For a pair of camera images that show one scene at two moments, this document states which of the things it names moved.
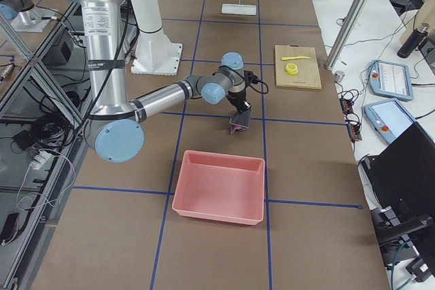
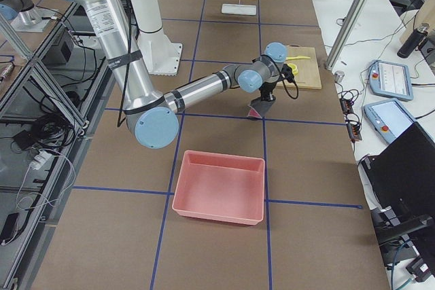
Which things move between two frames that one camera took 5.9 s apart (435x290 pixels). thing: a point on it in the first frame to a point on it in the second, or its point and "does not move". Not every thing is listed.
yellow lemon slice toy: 291,68 does not move
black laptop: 402,177 does not move
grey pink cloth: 240,121 to 258,108
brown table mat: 117,230 does not move
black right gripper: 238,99 to 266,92
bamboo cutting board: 297,66 does not move
